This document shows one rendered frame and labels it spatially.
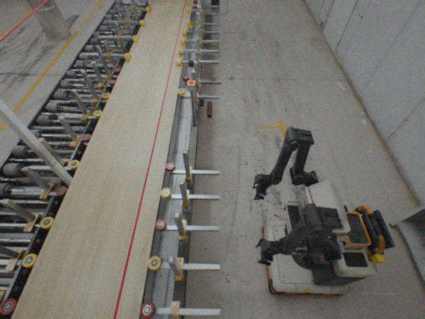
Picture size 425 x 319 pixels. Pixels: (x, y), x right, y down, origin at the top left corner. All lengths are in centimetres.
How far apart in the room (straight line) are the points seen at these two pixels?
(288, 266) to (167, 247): 108
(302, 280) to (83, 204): 188
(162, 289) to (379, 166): 304
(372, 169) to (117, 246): 312
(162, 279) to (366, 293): 191
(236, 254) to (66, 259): 151
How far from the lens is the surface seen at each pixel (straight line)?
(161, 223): 170
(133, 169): 199
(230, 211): 270
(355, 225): 193
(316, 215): 99
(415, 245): 316
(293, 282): 231
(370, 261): 201
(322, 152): 350
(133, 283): 164
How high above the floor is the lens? 246
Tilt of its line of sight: 53 degrees down
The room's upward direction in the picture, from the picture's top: 1 degrees clockwise
